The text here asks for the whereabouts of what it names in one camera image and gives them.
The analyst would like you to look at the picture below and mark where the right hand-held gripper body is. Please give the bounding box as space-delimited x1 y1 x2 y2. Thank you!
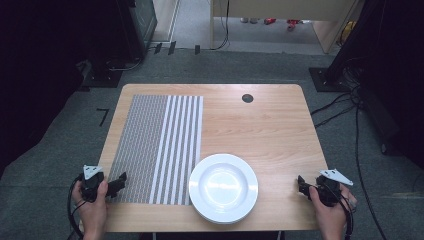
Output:
315 168 355 208

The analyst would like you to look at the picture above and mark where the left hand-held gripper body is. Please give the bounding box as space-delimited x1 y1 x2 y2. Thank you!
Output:
80 164 105 203

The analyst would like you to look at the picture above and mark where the person's right hand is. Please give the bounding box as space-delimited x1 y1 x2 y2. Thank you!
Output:
307 183 358 240

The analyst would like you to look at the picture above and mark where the person's left hand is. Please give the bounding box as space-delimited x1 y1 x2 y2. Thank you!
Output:
71 179 110 240

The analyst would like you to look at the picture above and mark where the grey striped woven placemat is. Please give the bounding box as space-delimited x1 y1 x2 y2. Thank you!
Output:
106 94 205 206

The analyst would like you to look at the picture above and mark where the white round plate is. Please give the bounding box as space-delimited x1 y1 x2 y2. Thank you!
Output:
187 152 260 225

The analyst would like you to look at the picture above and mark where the dark curtain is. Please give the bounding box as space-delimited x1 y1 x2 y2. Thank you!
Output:
0 0 141 179
328 0 424 171

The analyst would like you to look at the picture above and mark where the glass-fronted dark cabinet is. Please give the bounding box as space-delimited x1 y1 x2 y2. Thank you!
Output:
116 0 159 63

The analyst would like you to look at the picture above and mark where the red tool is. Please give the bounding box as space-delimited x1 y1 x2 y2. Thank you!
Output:
285 18 305 33

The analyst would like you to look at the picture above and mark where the light wooden desk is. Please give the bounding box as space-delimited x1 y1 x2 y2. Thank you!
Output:
209 0 363 55

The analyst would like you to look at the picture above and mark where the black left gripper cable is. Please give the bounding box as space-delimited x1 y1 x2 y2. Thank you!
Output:
66 173 85 240

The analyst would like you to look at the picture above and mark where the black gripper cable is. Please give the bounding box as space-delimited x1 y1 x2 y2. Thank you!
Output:
339 194 355 240
66 173 85 240

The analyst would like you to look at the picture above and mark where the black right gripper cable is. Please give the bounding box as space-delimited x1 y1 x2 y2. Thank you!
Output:
339 194 355 240

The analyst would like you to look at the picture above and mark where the long black floor cable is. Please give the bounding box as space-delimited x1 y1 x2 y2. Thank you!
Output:
353 99 389 240

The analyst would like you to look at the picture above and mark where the black stand base plate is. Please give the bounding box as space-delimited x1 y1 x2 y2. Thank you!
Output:
78 59 124 93
307 66 359 93

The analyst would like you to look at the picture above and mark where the yellow coiled cable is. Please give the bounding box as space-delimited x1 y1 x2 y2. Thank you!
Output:
338 20 358 47

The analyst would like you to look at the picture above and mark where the black hanging cable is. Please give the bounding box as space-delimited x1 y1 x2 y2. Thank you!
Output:
210 0 232 52

